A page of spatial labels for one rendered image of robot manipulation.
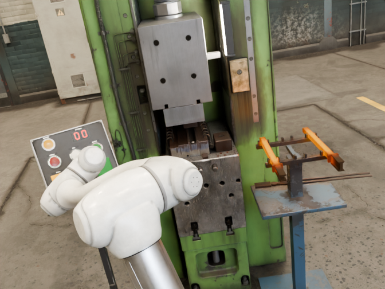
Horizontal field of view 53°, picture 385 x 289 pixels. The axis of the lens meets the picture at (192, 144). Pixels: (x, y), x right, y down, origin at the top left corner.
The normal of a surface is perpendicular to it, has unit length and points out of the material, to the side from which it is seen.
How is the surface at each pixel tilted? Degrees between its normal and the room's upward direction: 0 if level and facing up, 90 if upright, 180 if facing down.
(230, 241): 90
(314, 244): 0
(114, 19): 90
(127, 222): 68
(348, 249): 0
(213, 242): 90
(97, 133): 60
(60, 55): 90
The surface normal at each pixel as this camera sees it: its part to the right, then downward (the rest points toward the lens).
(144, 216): 0.60, -0.18
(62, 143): 0.34, -0.21
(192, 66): 0.07, 0.38
